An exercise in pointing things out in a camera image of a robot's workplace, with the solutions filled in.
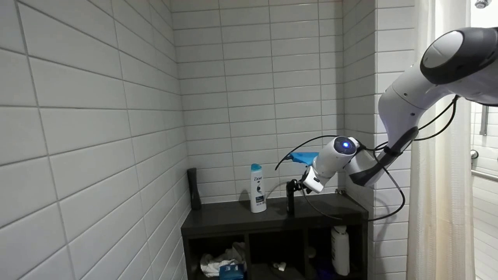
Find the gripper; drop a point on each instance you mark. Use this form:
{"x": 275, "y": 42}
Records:
{"x": 291, "y": 187}

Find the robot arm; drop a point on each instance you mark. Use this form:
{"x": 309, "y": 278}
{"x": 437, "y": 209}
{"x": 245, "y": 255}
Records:
{"x": 404, "y": 101}

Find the white bottle with blue cap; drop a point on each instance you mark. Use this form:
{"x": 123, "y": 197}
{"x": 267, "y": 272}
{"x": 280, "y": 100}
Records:
{"x": 258, "y": 192}

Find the large white bottle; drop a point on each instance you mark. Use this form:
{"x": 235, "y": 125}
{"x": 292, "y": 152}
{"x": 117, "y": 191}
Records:
{"x": 341, "y": 252}

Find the black bottle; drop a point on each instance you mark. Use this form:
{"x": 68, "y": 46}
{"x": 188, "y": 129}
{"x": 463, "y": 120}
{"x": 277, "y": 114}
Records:
{"x": 193, "y": 190}

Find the dark cubby cabinet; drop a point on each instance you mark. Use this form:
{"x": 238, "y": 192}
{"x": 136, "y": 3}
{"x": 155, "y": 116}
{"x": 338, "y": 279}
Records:
{"x": 241, "y": 219}

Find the small white object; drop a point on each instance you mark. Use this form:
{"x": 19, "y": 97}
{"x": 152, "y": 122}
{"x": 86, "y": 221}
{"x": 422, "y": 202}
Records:
{"x": 279, "y": 266}

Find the blue packet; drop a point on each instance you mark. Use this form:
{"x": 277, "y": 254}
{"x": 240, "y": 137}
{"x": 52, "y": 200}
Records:
{"x": 231, "y": 272}

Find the crumpled white cloth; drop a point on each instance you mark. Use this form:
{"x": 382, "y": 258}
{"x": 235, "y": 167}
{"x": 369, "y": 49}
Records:
{"x": 218, "y": 262}

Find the white shower curtain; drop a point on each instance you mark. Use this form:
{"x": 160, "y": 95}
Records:
{"x": 439, "y": 194}

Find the metal grab bar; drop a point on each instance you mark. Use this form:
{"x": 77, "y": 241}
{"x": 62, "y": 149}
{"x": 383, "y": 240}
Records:
{"x": 484, "y": 175}

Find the vertical metal bar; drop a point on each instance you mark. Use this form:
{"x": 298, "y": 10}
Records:
{"x": 484, "y": 120}

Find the shower head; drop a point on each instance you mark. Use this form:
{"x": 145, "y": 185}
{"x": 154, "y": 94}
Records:
{"x": 481, "y": 3}

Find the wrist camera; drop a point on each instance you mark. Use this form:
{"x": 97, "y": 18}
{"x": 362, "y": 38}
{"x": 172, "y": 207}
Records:
{"x": 304, "y": 158}

